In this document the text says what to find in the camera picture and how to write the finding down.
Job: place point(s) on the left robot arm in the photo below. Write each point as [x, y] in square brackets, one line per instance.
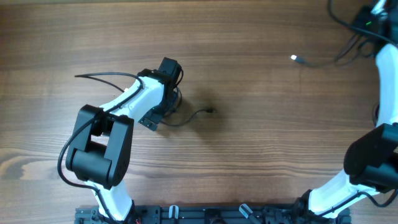
[97, 154]

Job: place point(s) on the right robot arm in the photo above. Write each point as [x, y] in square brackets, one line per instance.
[370, 164]

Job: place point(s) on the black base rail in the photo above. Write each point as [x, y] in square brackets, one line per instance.
[268, 214]

